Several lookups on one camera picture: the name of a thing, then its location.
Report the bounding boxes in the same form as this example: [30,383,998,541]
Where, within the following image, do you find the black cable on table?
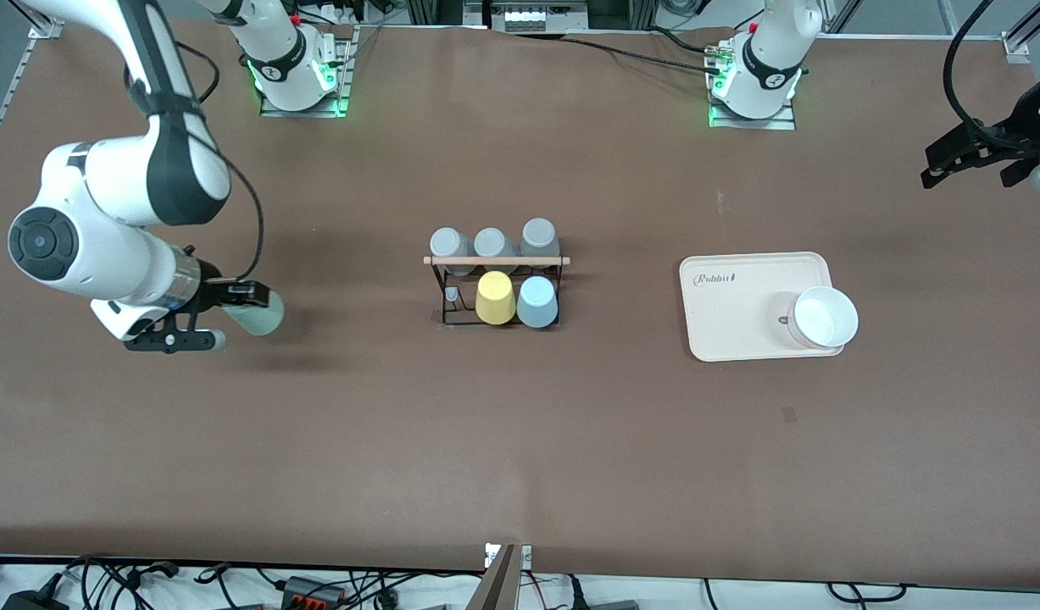
[562,25,728,75]

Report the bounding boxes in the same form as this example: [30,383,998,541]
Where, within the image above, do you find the grey camera support post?
[467,544,520,610]

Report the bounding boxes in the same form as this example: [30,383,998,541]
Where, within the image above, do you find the black orange power adapter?
[281,576,344,609]

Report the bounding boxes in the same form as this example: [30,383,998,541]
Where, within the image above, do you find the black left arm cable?
[943,0,995,141]

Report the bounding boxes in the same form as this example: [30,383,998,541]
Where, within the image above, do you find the yellow plastic cup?
[476,270,519,325]

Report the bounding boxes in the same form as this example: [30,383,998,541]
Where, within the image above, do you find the black tangled floor cables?
[0,555,487,610]

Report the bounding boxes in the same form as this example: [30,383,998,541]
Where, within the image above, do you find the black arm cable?
[125,38,266,285]
[943,0,995,141]

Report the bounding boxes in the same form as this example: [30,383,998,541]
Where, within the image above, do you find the black wire cup rack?
[423,252,571,328]

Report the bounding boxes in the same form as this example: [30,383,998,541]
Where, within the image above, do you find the white bowl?
[787,286,859,351]

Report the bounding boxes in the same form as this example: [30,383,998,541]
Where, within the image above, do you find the light blue plastic cup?
[516,275,560,330]

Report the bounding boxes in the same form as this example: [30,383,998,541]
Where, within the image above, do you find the pale green plastic cup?
[223,292,286,337]

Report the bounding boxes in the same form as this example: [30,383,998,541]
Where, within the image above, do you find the aluminium table edge rail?
[0,21,54,175]

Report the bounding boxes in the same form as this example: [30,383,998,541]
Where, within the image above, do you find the white metal bracket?
[484,543,533,569]

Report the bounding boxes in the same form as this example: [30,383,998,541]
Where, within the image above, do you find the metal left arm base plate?
[708,47,798,130]

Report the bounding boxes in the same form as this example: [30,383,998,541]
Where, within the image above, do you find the white device with ports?
[503,4,588,33]

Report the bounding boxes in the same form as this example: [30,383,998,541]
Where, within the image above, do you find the grey plastic cup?
[520,218,561,270]
[473,227,520,272]
[429,227,476,277]

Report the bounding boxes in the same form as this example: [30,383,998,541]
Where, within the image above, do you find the beige plastic tray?
[679,252,832,363]

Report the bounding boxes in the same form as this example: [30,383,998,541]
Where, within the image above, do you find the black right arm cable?
[125,38,266,285]

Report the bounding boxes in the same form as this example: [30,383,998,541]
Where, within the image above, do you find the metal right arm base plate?
[259,25,353,118]

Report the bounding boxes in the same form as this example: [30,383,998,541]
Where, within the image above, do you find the black power brick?
[1,586,67,610]

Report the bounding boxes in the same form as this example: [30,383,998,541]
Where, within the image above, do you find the black looped floor cable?
[827,581,908,604]

